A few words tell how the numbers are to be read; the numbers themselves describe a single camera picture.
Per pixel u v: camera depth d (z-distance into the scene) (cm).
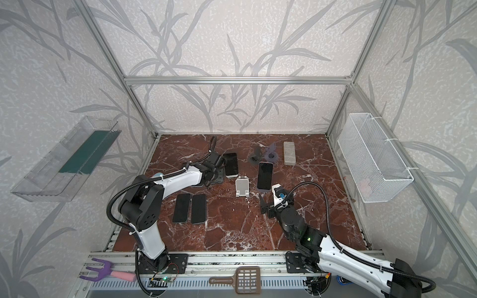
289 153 108
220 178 87
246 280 71
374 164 62
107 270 72
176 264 72
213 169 75
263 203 68
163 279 71
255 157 105
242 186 91
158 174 102
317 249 55
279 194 63
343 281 69
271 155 107
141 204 48
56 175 64
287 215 57
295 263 74
